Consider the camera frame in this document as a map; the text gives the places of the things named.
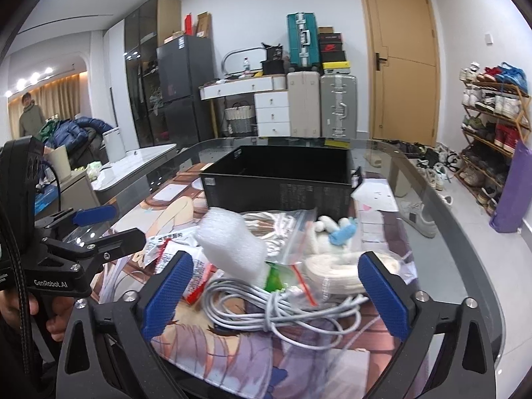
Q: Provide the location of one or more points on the black storage box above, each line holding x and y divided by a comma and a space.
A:
281, 178

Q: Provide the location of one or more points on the white plush toy blue scarf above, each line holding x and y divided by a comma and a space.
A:
327, 236

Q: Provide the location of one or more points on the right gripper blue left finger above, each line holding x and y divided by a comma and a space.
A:
140, 318

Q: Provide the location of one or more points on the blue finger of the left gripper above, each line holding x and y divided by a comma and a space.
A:
117, 245
94, 215

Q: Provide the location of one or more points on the person in green jacket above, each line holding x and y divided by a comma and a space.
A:
32, 119

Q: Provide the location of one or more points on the wooden shoe rack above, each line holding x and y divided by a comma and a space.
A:
495, 122

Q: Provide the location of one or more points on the white side table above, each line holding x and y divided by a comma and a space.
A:
113, 178

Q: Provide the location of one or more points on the wicker basket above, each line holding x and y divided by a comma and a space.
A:
240, 120

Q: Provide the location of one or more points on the stack of shoe boxes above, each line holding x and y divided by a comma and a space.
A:
332, 53

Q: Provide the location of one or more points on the wooden door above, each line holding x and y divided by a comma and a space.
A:
404, 70

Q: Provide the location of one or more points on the dark glass cabinet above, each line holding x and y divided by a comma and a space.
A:
145, 30

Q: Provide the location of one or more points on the white desk with drawers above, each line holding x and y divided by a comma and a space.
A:
267, 94

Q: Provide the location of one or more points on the green white snack packet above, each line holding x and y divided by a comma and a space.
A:
282, 277

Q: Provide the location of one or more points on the person's left hand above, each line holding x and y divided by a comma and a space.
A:
57, 322

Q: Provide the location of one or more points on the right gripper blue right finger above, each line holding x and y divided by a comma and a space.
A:
413, 322

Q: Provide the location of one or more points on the white sneaker on floor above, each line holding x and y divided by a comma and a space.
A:
415, 214

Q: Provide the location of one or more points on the black refrigerator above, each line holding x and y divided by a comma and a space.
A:
185, 65

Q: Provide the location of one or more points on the teal suitcase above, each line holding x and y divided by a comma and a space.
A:
303, 41

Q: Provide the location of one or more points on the beige suitcase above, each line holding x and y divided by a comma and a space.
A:
304, 103

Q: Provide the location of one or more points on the blue puffer jacket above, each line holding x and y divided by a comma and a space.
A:
71, 134

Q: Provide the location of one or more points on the anime print table mat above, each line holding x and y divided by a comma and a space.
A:
238, 339

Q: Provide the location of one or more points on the silver suitcase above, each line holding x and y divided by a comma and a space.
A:
338, 93

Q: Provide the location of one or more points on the white foam wrap roll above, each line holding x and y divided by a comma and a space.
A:
230, 246

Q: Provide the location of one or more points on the purple bag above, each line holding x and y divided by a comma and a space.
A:
516, 195

